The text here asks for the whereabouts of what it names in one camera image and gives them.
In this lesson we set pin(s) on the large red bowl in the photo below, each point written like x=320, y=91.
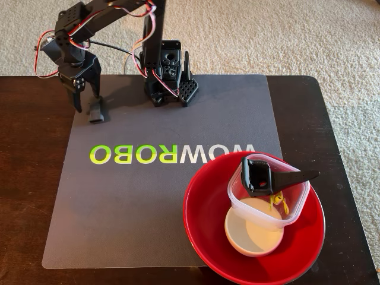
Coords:
x=207, y=225

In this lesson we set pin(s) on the black robot arm with base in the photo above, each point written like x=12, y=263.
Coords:
x=153, y=38

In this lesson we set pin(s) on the dark grey WOWROBO mat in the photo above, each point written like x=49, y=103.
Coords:
x=124, y=193

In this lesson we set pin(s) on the small black block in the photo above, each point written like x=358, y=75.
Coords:
x=96, y=112

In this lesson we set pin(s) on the linked yellow paper clips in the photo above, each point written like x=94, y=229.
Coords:
x=279, y=202

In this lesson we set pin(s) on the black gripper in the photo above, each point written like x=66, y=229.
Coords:
x=89, y=69

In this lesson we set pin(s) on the clear plastic square container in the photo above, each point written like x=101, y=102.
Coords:
x=297, y=202

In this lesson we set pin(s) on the small white bowl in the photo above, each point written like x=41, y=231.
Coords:
x=252, y=237

